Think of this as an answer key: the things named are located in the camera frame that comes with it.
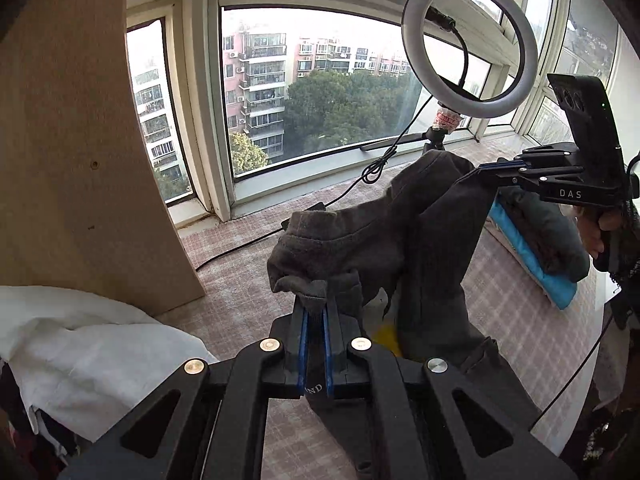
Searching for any pink plaid bed sheet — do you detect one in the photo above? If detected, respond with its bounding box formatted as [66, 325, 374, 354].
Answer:
[177, 135, 616, 480]

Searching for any black ring light cable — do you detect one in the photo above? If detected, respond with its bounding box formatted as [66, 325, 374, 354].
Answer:
[192, 7, 472, 273]

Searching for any dark grey folded cloth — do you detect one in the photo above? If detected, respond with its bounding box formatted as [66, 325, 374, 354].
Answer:
[500, 185, 592, 283]

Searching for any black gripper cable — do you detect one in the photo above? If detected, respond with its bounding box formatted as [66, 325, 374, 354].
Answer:
[530, 305, 615, 432]

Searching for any person's right hand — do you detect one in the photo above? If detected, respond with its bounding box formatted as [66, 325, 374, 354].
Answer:
[575, 205, 622, 261]

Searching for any plywood board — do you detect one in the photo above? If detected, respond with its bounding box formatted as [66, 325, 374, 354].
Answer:
[0, 0, 207, 317]

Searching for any bay window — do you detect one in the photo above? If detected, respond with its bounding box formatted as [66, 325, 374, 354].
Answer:
[125, 0, 640, 221]

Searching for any white ring light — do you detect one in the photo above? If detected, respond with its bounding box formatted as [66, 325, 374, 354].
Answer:
[401, 0, 539, 117]

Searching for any grey daisy print t-shirt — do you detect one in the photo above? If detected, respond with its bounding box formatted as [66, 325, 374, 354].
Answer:
[266, 150, 546, 480]

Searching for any black garment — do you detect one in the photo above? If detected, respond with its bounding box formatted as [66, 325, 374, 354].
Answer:
[0, 360, 81, 480]

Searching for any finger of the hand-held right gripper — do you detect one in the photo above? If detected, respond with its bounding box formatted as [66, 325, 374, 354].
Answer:
[479, 157, 537, 172]
[472, 169, 539, 187]

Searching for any person's black tweed jacket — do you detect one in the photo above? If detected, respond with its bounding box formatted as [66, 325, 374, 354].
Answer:
[560, 385, 640, 480]

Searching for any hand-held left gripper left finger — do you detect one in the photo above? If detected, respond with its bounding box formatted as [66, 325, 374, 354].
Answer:
[60, 299, 309, 480]

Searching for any black tripod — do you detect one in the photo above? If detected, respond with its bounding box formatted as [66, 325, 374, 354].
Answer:
[360, 102, 468, 156]

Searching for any blue striped cloth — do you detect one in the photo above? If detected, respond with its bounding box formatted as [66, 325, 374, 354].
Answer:
[487, 199, 578, 311]

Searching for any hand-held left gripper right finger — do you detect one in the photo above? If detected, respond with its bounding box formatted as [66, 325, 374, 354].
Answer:
[322, 304, 578, 480]

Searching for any person's right forearm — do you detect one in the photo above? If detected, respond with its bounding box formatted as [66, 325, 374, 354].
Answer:
[605, 195, 640, 331]

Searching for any white garment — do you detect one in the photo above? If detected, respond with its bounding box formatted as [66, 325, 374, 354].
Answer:
[0, 285, 221, 445]

